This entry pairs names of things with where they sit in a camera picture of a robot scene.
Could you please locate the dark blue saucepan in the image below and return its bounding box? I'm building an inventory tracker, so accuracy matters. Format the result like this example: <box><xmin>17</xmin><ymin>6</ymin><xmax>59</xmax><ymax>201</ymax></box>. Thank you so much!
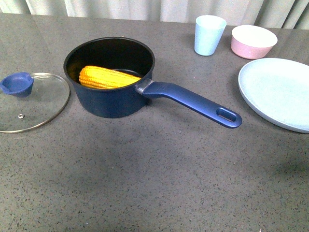
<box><xmin>63</xmin><ymin>37</ymin><xmax>242</xmax><ymax>129</ymax></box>

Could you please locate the yellow corn cob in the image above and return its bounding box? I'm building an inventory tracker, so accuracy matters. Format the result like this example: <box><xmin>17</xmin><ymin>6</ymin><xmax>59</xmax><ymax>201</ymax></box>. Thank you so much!
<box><xmin>79</xmin><ymin>66</ymin><xmax>140</xmax><ymax>89</ymax></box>

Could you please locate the light blue cup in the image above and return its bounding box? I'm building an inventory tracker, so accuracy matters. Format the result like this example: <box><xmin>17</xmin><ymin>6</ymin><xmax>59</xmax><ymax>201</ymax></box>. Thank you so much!
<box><xmin>194</xmin><ymin>15</ymin><xmax>227</xmax><ymax>56</ymax></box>

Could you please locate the pink bowl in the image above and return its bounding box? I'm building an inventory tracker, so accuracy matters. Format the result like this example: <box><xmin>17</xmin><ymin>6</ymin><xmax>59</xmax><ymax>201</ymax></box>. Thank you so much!
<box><xmin>231</xmin><ymin>25</ymin><xmax>278</xmax><ymax>59</ymax></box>

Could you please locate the glass lid blue knob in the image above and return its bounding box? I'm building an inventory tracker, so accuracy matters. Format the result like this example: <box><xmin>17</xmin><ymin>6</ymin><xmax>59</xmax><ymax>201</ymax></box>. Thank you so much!
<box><xmin>0</xmin><ymin>72</ymin><xmax>70</xmax><ymax>133</ymax></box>

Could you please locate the light blue plate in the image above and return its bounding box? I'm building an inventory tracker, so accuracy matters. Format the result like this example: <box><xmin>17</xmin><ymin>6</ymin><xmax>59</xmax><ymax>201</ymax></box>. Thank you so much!
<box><xmin>238</xmin><ymin>58</ymin><xmax>309</xmax><ymax>133</ymax></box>

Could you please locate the white curtain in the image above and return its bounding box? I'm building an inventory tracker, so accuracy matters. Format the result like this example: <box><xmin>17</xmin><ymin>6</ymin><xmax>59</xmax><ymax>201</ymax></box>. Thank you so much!
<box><xmin>0</xmin><ymin>0</ymin><xmax>309</xmax><ymax>29</ymax></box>

